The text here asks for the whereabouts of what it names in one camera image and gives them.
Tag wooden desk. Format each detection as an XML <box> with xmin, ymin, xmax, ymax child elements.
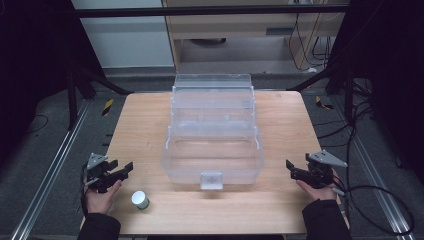
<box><xmin>161</xmin><ymin>0</ymin><xmax>351</xmax><ymax>72</ymax></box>

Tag person's right hand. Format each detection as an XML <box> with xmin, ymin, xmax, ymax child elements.
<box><xmin>295</xmin><ymin>169</ymin><xmax>342</xmax><ymax>202</ymax></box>

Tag black horizontal bar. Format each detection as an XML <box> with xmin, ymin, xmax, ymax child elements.
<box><xmin>73</xmin><ymin>4</ymin><xmax>350</xmax><ymax>19</ymax></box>

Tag black floor cables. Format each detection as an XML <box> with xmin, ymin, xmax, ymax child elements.
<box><xmin>312</xmin><ymin>78</ymin><xmax>379</xmax><ymax>149</ymax></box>

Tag clear plastic storage box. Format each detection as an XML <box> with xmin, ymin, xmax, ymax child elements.
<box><xmin>160</xmin><ymin>73</ymin><xmax>265</xmax><ymax>191</ymax></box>

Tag aluminium floor rail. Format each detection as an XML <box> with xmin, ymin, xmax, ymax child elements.
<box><xmin>329</xmin><ymin>95</ymin><xmax>418</xmax><ymax>240</ymax></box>
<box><xmin>9</xmin><ymin>99</ymin><xmax>92</xmax><ymax>240</ymax></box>

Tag yellow black striped tape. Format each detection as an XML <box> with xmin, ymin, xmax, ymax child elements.
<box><xmin>314</xmin><ymin>95</ymin><xmax>335</xmax><ymax>111</ymax></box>
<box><xmin>101</xmin><ymin>98</ymin><xmax>115</xmax><ymax>117</ymax></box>

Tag white cabinet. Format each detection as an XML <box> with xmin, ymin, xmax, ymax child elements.
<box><xmin>71</xmin><ymin>0</ymin><xmax>175</xmax><ymax>69</ymax></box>

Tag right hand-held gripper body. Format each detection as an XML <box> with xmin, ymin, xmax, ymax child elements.
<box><xmin>304</xmin><ymin>150</ymin><xmax>348</xmax><ymax>190</ymax></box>

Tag black curtain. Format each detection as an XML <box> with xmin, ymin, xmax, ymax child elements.
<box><xmin>328</xmin><ymin>0</ymin><xmax>424</xmax><ymax>184</ymax></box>
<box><xmin>0</xmin><ymin>0</ymin><xmax>108</xmax><ymax>168</ymax></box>

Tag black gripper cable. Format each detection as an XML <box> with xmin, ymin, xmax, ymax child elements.
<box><xmin>331</xmin><ymin>184</ymin><xmax>416</xmax><ymax>236</ymax></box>
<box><xmin>79</xmin><ymin>163</ymin><xmax>90</xmax><ymax>216</ymax></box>

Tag black metal stand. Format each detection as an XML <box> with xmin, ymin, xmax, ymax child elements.
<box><xmin>285</xmin><ymin>64</ymin><xmax>356</xmax><ymax>125</ymax></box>
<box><xmin>65</xmin><ymin>64</ymin><xmax>135</xmax><ymax>132</ymax></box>

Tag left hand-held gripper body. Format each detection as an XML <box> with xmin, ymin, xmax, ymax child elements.
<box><xmin>84</xmin><ymin>152</ymin><xmax>117</xmax><ymax>194</ymax></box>

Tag black cables under desk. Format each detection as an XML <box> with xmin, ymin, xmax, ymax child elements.
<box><xmin>287</xmin><ymin>0</ymin><xmax>336</xmax><ymax>72</ymax></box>

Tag thin black floor cable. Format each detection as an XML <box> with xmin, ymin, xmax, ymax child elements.
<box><xmin>25</xmin><ymin>114</ymin><xmax>50</xmax><ymax>135</ymax></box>

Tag person's left hand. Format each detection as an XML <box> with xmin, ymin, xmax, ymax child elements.
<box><xmin>82</xmin><ymin>178</ymin><xmax>123</xmax><ymax>215</ymax></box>

